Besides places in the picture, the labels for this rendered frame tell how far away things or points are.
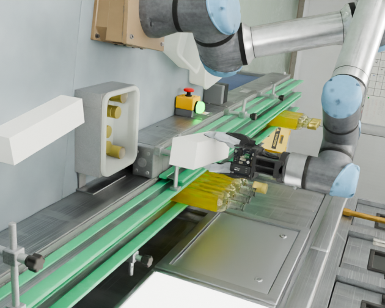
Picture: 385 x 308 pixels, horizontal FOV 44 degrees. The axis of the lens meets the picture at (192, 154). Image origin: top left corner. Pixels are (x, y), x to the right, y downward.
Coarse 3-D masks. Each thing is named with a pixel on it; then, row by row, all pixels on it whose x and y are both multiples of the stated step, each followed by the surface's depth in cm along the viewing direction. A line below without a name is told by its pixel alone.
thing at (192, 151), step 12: (204, 132) 125; (180, 144) 107; (192, 144) 105; (204, 144) 109; (216, 144) 117; (180, 156) 107; (192, 156) 106; (204, 156) 111; (216, 156) 119; (192, 168) 106
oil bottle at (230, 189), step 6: (198, 180) 152; (204, 180) 152; (210, 180) 153; (210, 186) 149; (216, 186) 149; (222, 186) 149; (228, 186) 149; (234, 186) 151; (228, 192) 147; (234, 192) 149
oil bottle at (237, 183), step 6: (204, 174) 157; (210, 174) 157; (216, 174) 158; (222, 174) 158; (216, 180) 154; (222, 180) 154; (228, 180) 153; (234, 180) 154; (240, 180) 155; (240, 186) 153
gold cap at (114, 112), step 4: (108, 104) 130; (108, 108) 129; (112, 108) 128; (116, 108) 128; (120, 108) 130; (108, 112) 129; (112, 112) 128; (116, 112) 129; (120, 112) 131; (108, 116) 130; (112, 116) 129; (116, 116) 129
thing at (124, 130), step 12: (108, 96) 118; (132, 96) 133; (132, 108) 134; (108, 120) 134; (120, 120) 136; (132, 120) 135; (120, 132) 137; (132, 132) 136; (120, 144) 138; (132, 144) 137; (108, 156) 136; (132, 156) 137; (108, 168) 128; (120, 168) 131
